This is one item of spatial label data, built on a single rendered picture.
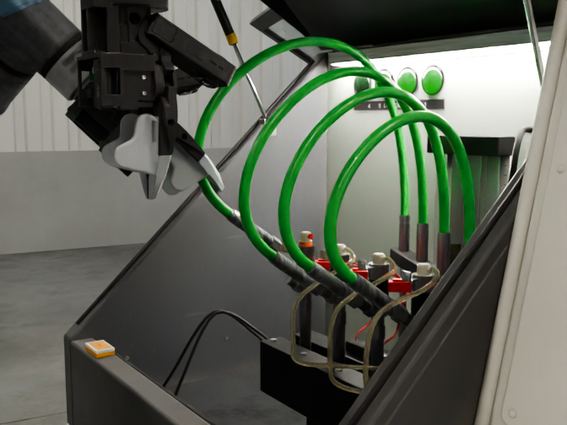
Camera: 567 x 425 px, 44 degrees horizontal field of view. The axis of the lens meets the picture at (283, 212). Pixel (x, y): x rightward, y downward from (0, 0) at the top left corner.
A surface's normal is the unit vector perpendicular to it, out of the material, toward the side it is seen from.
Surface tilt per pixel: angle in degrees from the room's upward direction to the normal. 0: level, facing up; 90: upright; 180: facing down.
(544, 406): 76
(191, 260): 90
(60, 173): 90
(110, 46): 90
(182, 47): 89
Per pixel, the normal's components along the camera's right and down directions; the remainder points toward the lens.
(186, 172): 0.34, -0.12
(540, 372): -0.80, -0.17
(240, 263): 0.57, 0.11
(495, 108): -0.83, 0.07
